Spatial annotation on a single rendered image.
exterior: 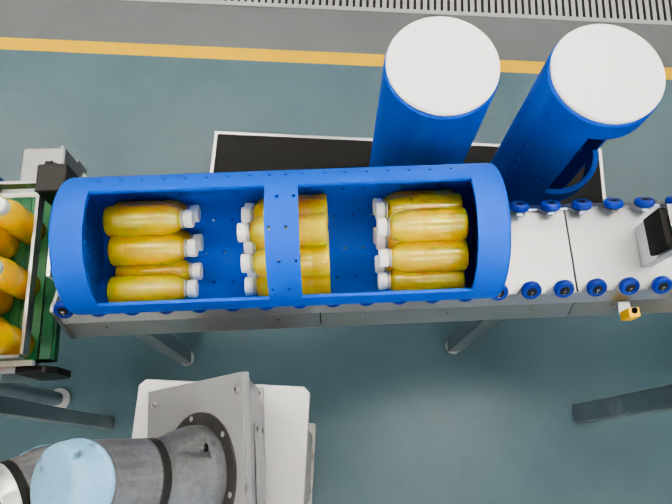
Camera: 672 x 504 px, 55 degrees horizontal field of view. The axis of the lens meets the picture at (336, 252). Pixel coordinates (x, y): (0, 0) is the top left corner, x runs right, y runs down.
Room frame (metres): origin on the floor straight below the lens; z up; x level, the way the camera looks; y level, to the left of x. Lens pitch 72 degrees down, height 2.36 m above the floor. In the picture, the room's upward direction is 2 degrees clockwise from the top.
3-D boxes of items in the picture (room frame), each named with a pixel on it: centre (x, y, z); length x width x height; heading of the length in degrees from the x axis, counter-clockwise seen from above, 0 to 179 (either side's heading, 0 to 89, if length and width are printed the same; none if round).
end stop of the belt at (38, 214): (0.39, 0.68, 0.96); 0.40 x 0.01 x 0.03; 5
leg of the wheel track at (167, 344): (0.33, 0.53, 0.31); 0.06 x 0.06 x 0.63; 5
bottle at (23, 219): (0.49, 0.73, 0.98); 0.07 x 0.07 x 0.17
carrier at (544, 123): (0.91, -0.64, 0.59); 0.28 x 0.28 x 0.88
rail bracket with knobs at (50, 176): (0.59, 0.67, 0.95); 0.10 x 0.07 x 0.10; 5
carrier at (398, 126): (0.92, -0.24, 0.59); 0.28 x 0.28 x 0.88
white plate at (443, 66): (0.92, -0.24, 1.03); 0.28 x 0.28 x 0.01
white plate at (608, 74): (0.91, -0.64, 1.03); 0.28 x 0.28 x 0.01
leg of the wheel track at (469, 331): (0.41, -0.45, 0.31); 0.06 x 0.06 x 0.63; 5
